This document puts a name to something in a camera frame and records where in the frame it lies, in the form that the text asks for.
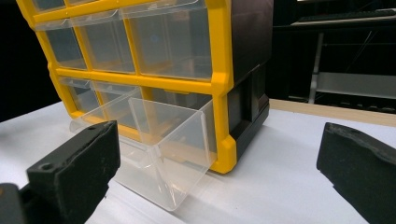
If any single clear plastic drawer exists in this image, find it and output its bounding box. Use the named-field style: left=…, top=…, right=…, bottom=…
left=112, top=97, right=218, bottom=213

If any group of clear closed drawers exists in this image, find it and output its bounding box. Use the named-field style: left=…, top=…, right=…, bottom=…
left=31, top=0, right=213, bottom=135

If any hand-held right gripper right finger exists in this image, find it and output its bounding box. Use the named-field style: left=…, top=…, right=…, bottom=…
left=316, top=121, right=396, bottom=224

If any grey metal stand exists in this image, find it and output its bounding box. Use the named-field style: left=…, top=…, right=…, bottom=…
left=307, top=31, right=396, bottom=105

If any yellow and black drawer cabinet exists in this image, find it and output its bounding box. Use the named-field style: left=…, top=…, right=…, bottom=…
left=16, top=0, right=275, bottom=175

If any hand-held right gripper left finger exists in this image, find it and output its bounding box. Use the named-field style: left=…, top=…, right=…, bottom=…
left=19, top=120, right=121, bottom=224

